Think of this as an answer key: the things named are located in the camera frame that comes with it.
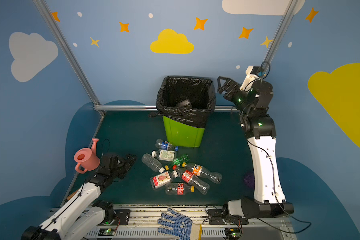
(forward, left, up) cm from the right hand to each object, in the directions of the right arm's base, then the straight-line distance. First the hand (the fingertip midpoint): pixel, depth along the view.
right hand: (228, 78), depth 59 cm
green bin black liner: (-1, +17, -30) cm, 35 cm away
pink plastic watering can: (-17, +71, -41) cm, 84 cm away
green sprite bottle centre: (-10, +17, -49) cm, 53 cm away
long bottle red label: (-24, +11, -49) cm, 56 cm away
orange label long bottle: (-18, +8, -50) cm, 53 cm away
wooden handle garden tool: (-34, +77, -53) cm, 99 cm away
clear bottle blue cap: (-2, +30, -50) cm, 58 cm away
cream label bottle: (+23, +18, -34) cm, 45 cm away
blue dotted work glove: (-46, +15, -54) cm, 72 cm away
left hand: (-17, +44, -44) cm, 65 cm away
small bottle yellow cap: (-29, +20, -48) cm, 60 cm away
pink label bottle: (-25, +30, -49) cm, 63 cm away
